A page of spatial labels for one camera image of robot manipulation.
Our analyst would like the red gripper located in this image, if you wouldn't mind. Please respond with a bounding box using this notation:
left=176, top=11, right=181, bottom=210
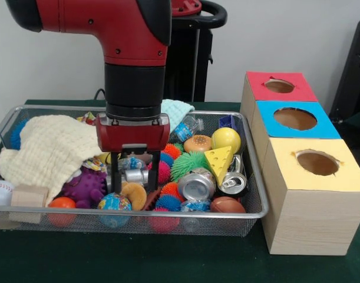
left=95, top=113, right=171, bottom=195

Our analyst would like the brown plush bear toy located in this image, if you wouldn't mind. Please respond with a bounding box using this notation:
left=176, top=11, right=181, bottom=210
left=120, top=182, right=147, bottom=210

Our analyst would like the light blue waffle cloth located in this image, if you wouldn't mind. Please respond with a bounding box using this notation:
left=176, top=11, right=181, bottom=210
left=161, top=99, right=195, bottom=136

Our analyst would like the silver mesh bin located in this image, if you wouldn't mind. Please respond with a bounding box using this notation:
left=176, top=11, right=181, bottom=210
left=0, top=104, right=269, bottom=238

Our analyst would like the wooden box with three holes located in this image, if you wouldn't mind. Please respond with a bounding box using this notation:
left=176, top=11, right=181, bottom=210
left=240, top=70, right=360, bottom=256

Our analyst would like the globe print ball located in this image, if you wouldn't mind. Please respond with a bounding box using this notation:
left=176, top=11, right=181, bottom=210
left=97, top=192, right=133, bottom=211

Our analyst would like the green spiky ball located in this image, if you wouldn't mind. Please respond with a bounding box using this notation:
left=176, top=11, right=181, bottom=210
left=170, top=150, right=209, bottom=182

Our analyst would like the crushed silver can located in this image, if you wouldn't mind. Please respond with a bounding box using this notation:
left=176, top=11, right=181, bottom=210
left=177, top=167, right=217, bottom=201

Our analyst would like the toy hamburger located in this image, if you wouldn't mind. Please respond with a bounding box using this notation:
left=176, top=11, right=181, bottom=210
left=183, top=134, right=212, bottom=153

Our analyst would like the cream waffle cloth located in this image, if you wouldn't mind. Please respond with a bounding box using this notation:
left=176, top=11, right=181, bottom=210
left=0, top=114, right=110, bottom=207

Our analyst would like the yellow cheese wedge toy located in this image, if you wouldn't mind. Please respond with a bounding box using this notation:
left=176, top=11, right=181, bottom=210
left=203, top=146, right=234, bottom=187

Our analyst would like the yellow ball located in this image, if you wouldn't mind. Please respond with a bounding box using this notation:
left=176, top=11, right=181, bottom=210
left=210, top=127, right=242, bottom=154

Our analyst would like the brown toy football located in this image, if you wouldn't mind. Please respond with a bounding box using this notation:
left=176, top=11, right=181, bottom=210
left=209, top=196, right=247, bottom=213

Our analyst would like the white baseball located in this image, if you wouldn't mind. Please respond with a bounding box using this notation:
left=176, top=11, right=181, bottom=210
left=0, top=180, right=15, bottom=206

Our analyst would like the black upright panel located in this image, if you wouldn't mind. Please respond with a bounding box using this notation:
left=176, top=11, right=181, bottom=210
left=329, top=19, right=360, bottom=120

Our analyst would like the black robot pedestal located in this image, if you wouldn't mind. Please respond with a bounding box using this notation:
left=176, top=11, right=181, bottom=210
left=163, top=0, right=228, bottom=103

